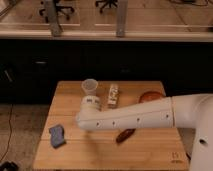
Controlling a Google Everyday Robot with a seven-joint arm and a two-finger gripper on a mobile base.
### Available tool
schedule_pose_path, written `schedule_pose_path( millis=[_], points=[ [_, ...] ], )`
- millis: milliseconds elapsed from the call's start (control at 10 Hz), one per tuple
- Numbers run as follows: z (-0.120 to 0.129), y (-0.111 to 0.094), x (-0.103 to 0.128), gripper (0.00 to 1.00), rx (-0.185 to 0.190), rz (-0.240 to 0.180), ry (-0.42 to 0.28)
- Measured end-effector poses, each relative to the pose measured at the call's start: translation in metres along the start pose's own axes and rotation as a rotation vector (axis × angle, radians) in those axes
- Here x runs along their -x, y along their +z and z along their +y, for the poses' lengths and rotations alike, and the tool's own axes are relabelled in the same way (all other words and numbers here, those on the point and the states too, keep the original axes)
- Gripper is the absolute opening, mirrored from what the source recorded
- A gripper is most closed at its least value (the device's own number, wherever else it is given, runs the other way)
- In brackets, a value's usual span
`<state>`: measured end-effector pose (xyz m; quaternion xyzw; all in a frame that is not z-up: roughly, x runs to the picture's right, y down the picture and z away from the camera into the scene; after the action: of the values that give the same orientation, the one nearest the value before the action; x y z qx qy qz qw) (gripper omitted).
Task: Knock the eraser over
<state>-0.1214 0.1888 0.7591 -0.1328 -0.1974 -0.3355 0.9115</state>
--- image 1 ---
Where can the black object floor corner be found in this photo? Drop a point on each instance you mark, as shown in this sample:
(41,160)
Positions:
(9,166)

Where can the left office chair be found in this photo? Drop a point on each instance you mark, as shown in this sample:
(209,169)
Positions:
(59,8)

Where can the right office chair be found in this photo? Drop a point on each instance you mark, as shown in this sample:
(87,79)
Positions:
(110,3)

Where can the right metal post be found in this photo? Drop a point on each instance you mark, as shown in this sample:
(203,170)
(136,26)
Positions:
(121,18)

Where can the dark red chili pepper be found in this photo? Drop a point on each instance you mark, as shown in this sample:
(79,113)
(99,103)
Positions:
(124,135)

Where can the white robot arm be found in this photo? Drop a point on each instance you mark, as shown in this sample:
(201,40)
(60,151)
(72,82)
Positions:
(186,111)

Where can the office chair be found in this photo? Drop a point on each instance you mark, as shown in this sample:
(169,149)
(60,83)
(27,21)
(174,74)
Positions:
(110,3)
(59,8)

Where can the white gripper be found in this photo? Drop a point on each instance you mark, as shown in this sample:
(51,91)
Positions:
(91,102)

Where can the left metal post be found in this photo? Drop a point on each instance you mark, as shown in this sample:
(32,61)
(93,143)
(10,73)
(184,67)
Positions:
(53,18)

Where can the metal post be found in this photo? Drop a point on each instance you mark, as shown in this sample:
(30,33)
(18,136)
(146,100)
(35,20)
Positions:
(53,18)
(121,18)

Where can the clear plastic cup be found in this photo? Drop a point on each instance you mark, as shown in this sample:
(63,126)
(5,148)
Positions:
(89,86)

